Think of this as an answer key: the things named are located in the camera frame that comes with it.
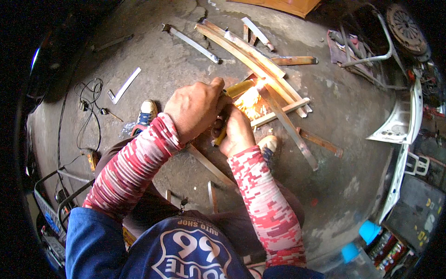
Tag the person's right hand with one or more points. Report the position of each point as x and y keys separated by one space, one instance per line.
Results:
x=240 y=134

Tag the person's left hand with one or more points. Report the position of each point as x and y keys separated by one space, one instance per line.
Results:
x=193 y=108

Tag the person's right fingers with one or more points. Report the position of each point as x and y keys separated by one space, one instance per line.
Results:
x=223 y=123

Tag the person's left fingers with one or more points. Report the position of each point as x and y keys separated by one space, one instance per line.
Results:
x=219 y=87

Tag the long curved rusty metal strip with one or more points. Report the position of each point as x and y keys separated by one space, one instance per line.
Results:
x=251 y=57

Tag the long rusty steel bar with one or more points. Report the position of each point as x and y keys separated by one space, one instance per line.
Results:
x=210 y=167

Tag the long flat steel bar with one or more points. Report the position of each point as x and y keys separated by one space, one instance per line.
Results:
x=191 y=43

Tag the small rusty metal offcuts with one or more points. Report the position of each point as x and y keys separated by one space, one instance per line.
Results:
x=246 y=34

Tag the pale square steel tube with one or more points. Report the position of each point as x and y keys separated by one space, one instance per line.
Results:
x=285 y=108

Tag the short shiny steel bar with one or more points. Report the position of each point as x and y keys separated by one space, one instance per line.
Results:
x=258 y=33

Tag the grey steel bar being cut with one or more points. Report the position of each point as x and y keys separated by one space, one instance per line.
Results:
x=291 y=130

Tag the short upright steel piece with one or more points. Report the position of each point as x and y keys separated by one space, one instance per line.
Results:
x=212 y=197

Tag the short rusty flat bar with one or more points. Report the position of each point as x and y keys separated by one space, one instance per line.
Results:
x=294 y=60

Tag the small steel piece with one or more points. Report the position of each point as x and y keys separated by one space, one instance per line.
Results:
x=168 y=195

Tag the steel angle square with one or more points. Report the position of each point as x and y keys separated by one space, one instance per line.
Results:
x=124 y=85

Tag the wooden board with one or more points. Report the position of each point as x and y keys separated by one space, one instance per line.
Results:
x=278 y=5

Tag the dark metal bar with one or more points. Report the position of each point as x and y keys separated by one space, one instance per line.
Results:
x=113 y=43

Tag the dark dirty cloth with tools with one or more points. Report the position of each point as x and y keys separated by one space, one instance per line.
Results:
x=339 y=52

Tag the yellow power tool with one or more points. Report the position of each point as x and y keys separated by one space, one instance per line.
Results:
x=91 y=158

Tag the black car body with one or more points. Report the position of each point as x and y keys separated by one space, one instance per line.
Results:
x=59 y=45

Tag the person's body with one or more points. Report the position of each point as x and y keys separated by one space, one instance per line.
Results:
x=104 y=251

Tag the white car door panel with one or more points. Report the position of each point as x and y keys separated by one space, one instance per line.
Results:
x=400 y=118

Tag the clear bottle with blue cap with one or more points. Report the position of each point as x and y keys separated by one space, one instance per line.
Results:
x=352 y=260
x=369 y=232

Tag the narrow white car panel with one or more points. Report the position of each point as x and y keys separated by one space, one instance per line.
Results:
x=395 y=185

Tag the round clutch disc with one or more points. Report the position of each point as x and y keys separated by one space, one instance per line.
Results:
x=406 y=29

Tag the crate of cans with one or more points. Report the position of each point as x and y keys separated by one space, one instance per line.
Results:
x=386 y=249

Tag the black machine box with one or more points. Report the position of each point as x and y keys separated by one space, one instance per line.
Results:
x=414 y=209

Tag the grey metal tube frame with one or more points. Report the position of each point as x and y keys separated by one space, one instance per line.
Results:
x=383 y=35

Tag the white metal bracket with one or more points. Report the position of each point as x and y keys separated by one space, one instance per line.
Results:
x=418 y=164

